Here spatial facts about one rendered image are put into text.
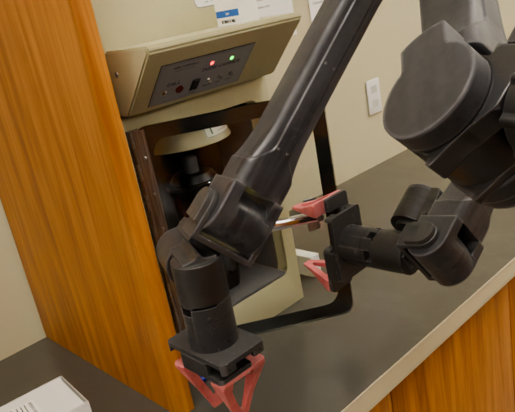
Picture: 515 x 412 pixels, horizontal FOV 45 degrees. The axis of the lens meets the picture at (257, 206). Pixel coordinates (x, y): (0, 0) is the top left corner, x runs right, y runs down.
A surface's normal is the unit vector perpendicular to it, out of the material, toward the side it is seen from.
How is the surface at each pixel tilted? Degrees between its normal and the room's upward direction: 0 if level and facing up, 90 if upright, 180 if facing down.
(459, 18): 38
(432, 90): 45
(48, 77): 90
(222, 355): 1
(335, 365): 0
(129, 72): 90
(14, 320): 90
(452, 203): 33
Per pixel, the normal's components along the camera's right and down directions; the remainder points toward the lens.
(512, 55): -0.78, -0.46
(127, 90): -0.70, 0.35
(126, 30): 0.69, 0.11
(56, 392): -0.18, -0.93
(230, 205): 0.42, 0.14
